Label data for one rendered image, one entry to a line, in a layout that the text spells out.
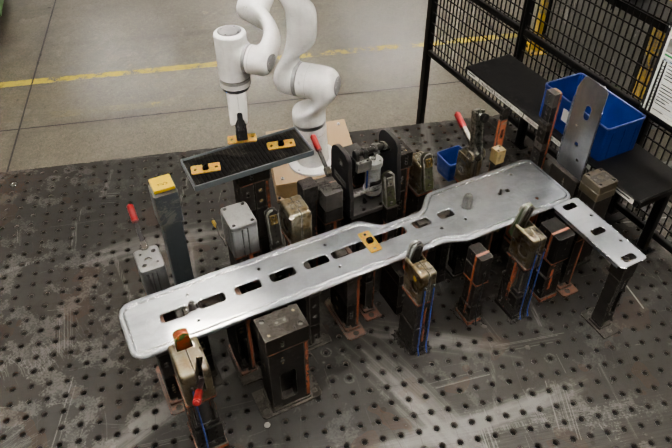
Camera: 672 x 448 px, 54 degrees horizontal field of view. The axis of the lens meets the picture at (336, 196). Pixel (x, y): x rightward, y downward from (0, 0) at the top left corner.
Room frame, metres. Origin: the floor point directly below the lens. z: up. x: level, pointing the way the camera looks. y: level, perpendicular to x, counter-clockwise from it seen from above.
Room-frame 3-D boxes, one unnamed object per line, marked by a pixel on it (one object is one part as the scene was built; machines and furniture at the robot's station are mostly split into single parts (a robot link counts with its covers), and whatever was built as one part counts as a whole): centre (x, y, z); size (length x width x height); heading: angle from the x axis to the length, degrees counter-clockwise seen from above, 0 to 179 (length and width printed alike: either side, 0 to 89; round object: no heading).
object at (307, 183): (1.48, 0.08, 0.90); 0.05 x 0.05 x 0.40; 27
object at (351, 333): (1.29, -0.03, 0.84); 0.17 x 0.06 x 0.29; 27
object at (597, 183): (1.55, -0.82, 0.88); 0.08 x 0.08 x 0.36; 27
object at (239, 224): (1.33, 0.27, 0.90); 0.13 x 0.10 x 0.41; 27
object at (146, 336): (1.31, -0.08, 1.00); 1.38 x 0.22 x 0.02; 117
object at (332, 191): (1.49, 0.02, 0.89); 0.13 x 0.11 x 0.38; 27
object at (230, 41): (1.53, 0.27, 1.50); 0.09 x 0.08 x 0.13; 70
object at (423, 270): (1.20, -0.23, 0.87); 0.12 x 0.09 x 0.35; 27
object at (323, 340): (1.23, 0.09, 0.84); 0.13 x 0.11 x 0.29; 27
